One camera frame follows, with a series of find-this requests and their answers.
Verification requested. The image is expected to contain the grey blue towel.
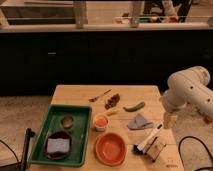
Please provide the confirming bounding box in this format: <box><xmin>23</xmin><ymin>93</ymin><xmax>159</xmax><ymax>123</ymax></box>
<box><xmin>127</xmin><ymin>114</ymin><xmax>154</xmax><ymax>130</ymax></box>

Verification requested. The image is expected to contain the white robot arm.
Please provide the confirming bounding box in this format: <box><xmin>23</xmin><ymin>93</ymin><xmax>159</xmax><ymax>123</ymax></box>
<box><xmin>161</xmin><ymin>66</ymin><xmax>213</xmax><ymax>129</ymax></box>

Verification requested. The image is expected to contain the red bowl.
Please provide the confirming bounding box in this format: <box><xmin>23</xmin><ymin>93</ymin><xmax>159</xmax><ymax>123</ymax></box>
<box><xmin>94</xmin><ymin>132</ymin><xmax>127</xmax><ymax>167</ymax></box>

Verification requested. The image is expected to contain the yellow food piece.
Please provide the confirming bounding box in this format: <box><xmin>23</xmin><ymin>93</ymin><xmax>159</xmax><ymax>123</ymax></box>
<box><xmin>106</xmin><ymin>108</ymin><xmax>119</xmax><ymax>116</ymax></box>

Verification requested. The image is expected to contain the brown dried food cluster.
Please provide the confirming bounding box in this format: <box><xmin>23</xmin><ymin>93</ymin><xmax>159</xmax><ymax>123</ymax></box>
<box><xmin>105</xmin><ymin>94</ymin><xmax>120</xmax><ymax>110</ymax></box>

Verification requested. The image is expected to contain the small orange cup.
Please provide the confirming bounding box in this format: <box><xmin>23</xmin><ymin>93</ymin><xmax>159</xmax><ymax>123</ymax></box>
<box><xmin>93</xmin><ymin>115</ymin><xmax>109</xmax><ymax>132</ymax></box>

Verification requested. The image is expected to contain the green plastic tray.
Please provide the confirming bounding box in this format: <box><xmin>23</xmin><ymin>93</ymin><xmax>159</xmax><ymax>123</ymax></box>
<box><xmin>29</xmin><ymin>105</ymin><xmax>92</xmax><ymax>167</ymax></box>

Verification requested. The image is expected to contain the dark brown plate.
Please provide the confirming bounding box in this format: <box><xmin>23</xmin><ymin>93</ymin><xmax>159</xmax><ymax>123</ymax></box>
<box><xmin>44</xmin><ymin>131</ymin><xmax>72</xmax><ymax>160</ymax></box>

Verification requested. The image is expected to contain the grey sponge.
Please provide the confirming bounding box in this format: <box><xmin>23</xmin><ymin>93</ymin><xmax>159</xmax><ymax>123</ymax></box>
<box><xmin>47</xmin><ymin>138</ymin><xmax>70</xmax><ymax>153</ymax></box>

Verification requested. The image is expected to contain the white handled brush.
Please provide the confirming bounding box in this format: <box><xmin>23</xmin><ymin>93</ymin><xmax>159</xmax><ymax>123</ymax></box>
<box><xmin>133</xmin><ymin>123</ymin><xmax>163</xmax><ymax>155</ymax></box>

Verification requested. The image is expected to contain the black stand post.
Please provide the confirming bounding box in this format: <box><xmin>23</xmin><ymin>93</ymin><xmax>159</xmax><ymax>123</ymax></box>
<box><xmin>20</xmin><ymin>128</ymin><xmax>35</xmax><ymax>171</ymax></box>

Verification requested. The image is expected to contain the black cable left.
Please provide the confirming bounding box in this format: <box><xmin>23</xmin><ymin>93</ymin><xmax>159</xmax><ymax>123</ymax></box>
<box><xmin>0</xmin><ymin>139</ymin><xmax>22</xmax><ymax>171</ymax></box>

